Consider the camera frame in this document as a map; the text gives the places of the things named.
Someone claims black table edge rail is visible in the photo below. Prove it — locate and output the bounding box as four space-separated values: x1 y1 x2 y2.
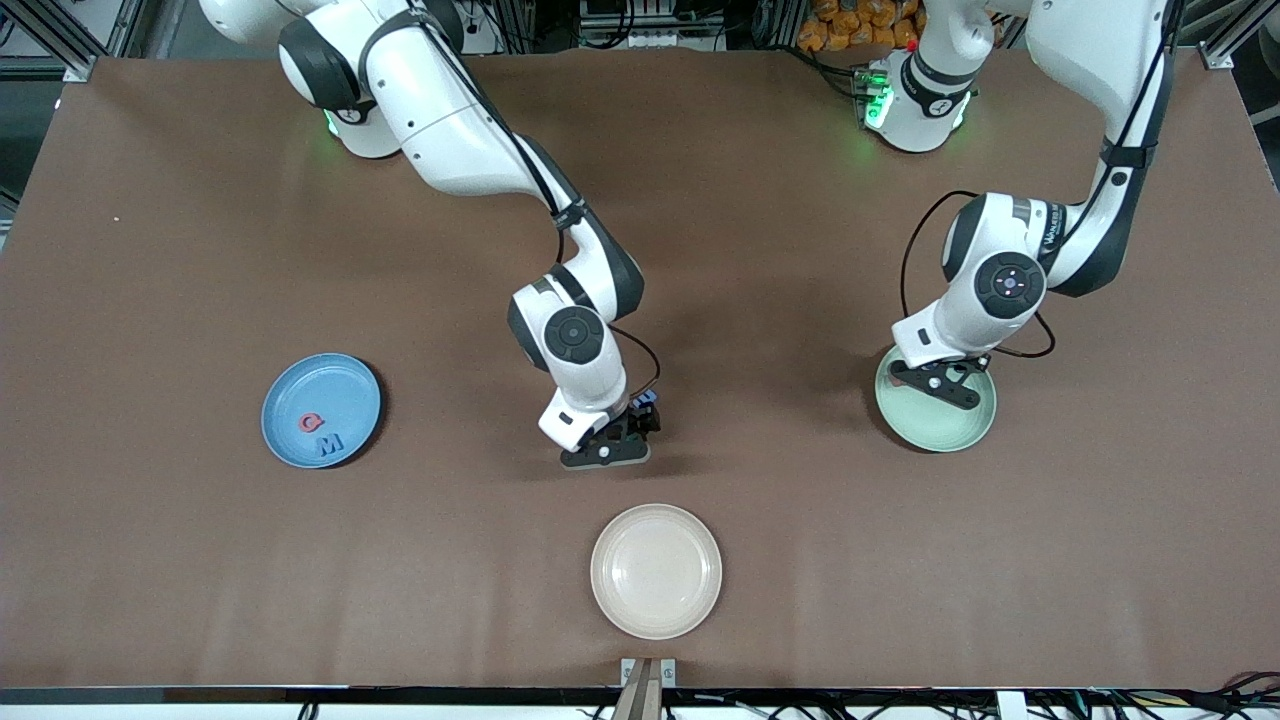
0 686 1280 707

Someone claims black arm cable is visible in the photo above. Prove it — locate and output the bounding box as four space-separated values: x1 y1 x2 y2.
898 0 1186 359
400 0 663 401

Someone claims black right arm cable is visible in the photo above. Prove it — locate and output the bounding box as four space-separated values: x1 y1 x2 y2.
400 0 663 401

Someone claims orange items pile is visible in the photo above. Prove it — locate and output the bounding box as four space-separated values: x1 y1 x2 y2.
800 0 921 53

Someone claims aluminium frame post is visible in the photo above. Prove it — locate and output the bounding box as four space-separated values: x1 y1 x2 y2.
0 0 136 83
1200 0 1280 71

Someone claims brown table cover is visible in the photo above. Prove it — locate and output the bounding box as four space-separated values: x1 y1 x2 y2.
0 48 1280 691

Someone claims green plate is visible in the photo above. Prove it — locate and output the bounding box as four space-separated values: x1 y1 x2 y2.
874 345 998 454

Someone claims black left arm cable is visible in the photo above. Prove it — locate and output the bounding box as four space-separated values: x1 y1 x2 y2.
898 0 1186 359

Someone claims blue plate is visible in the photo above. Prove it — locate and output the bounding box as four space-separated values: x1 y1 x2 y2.
261 352 383 470

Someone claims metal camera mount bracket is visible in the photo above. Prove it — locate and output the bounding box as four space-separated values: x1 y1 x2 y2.
612 657 677 720

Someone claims cream plate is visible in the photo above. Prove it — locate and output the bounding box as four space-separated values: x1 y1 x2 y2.
590 503 723 641

